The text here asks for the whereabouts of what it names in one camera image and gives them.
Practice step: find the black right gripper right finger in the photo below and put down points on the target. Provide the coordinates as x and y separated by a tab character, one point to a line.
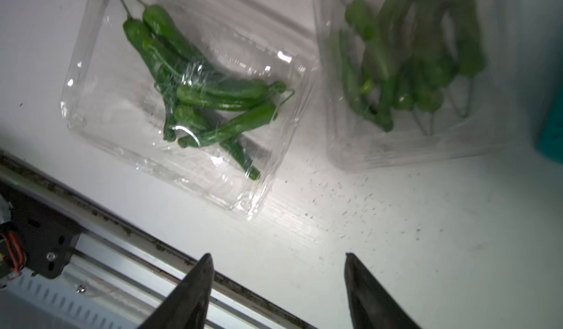
371	306

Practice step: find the green pepper bunch container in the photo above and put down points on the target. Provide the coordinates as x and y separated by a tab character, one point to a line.
413	50
203	106

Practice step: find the clear clamshell container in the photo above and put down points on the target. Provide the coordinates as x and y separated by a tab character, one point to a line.
110	100
477	116

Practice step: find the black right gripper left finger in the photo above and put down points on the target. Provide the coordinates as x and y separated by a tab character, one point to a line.
187	305

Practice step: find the black left arm base bracket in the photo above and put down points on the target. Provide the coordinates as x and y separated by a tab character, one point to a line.
47	237

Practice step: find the aluminium front rail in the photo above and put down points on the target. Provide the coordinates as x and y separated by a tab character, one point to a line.
141	270

